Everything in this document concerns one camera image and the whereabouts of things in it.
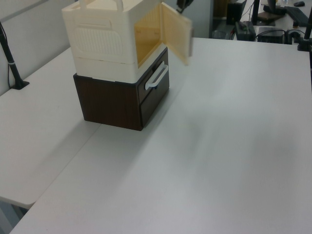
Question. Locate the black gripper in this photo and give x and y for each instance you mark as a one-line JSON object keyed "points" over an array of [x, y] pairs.
{"points": [[186, 2]]}

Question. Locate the cream cabinet door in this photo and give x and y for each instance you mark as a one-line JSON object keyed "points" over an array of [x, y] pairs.
{"points": [[175, 34]]}

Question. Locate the cream plastic cabinet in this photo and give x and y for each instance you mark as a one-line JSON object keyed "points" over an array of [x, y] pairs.
{"points": [[97, 36]]}

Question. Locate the black computer box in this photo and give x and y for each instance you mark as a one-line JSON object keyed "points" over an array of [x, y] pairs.
{"points": [[235, 13]]}

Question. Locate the black device with green light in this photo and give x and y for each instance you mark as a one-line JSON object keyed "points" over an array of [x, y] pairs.
{"points": [[246, 30]]}

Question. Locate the black monitor stand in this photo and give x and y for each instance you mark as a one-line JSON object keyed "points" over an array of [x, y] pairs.
{"points": [[258, 14]]}

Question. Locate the brown wooden board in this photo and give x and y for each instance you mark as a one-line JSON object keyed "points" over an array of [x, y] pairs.
{"points": [[267, 16]]}

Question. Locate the black low electronics box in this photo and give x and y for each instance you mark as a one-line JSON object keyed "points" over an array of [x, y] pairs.
{"points": [[271, 35]]}

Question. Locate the black keyboard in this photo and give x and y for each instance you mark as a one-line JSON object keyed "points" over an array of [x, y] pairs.
{"points": [[297, 15]]}

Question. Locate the dark brown drawer box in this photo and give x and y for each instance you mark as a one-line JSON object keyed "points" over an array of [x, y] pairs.
{"points": [[107, 102]]}

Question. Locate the black computer mouse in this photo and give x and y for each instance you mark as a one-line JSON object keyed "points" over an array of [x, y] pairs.
{"points": [[299, 3]]}

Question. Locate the black clamp pole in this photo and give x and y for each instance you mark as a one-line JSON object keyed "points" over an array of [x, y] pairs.
{"points": [[306, 40]]}

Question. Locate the black camera stand pole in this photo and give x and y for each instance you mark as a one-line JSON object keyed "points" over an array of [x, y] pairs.
{"points": [[11, 63]]}

